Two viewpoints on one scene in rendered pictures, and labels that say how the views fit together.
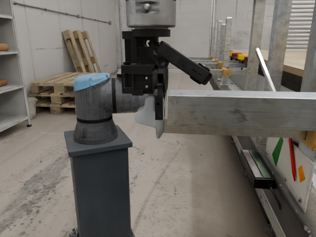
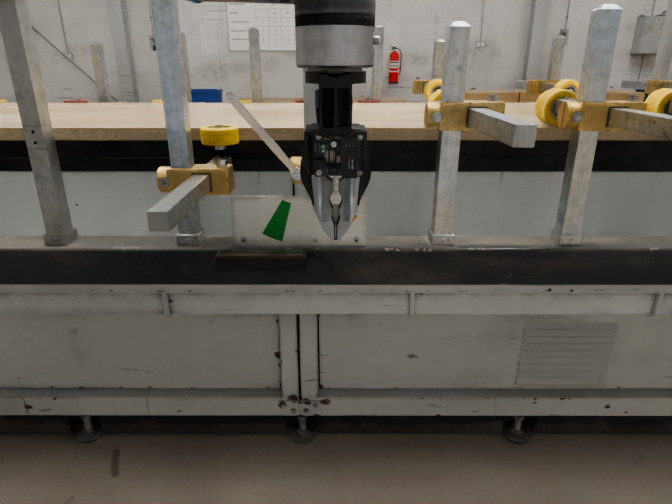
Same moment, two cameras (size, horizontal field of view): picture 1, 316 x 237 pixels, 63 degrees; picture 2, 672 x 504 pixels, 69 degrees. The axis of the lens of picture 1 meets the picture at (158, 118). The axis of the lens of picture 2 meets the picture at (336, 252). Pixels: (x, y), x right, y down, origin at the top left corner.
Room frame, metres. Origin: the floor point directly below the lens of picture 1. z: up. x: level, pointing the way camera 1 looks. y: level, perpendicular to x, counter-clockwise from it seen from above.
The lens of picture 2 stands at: (0.57, 0.62, 1.04)
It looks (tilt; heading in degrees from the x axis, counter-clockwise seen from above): 21 degrees down; 263
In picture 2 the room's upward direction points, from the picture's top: straight up
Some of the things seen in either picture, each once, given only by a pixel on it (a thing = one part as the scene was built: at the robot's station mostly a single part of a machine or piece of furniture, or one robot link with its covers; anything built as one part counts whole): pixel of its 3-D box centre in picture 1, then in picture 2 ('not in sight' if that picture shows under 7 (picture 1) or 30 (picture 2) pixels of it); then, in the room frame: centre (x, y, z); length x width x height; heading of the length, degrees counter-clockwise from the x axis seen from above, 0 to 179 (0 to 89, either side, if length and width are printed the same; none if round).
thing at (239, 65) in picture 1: (215, 65); not in sight; (1.96, -0.43, 0.83); 0.43 x 0.03 x 0.04; 83
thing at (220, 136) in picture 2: not in sight; (221, 151); (0.69, -0.48, 0.85); 0.08 x 0.08 x 0.11
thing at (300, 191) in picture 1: (283, 157); (299, 221); (0.53, -0.29, 0.75); 0.26 x 0.01 x 0.10; 173
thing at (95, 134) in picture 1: (95, 125); not in sight; (1.06, 0.27, 0.65); 0.19 x 0.19 x 0.10
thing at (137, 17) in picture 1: (150, 16); (338, 50); (0.50, 0.01, 1.05); 0.10 x 0.09 x 0.05; 173
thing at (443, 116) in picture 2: not in sight; (463, 115); (0.23, -0.28, 0.95); 0.13 x 0.06 x 0.05; 173
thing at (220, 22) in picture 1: (218, 50); not in sight; (2.24, -0.51, 0.92); 0.03 x 0.03 x 0.48; 83
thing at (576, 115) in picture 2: not in sight; (600, 115); (-0.02, -0.25, 0.95); 0.13 x 0.06 x 0.05; 173
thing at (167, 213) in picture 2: not in sight; (198, 186); (0.72, -0.28, 0.83); 0.43 x 0.03 x 0.04; 83
